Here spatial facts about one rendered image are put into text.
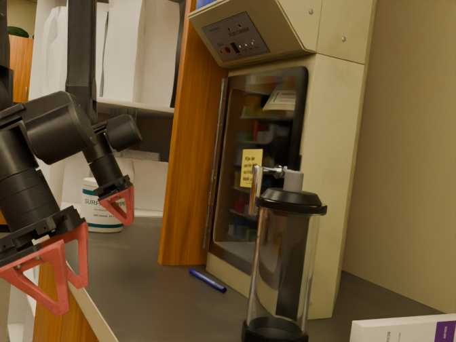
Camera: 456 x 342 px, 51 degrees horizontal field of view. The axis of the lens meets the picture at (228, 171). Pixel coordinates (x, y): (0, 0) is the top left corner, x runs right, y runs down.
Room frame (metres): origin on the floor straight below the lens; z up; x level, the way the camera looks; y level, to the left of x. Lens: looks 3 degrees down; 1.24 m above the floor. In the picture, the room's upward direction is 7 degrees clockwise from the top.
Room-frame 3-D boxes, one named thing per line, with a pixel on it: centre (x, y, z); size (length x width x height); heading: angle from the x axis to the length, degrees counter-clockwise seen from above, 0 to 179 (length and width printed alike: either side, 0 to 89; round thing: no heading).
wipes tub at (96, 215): (1.45, 0.36, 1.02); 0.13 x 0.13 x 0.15
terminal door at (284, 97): (0.97, -0.04, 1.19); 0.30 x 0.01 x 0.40; 28
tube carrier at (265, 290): (0.72, -0.10, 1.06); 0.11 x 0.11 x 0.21
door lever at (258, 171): (0.86, -0.07, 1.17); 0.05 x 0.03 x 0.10; 118
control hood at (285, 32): (0.94, 0.00, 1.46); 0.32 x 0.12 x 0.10; 28
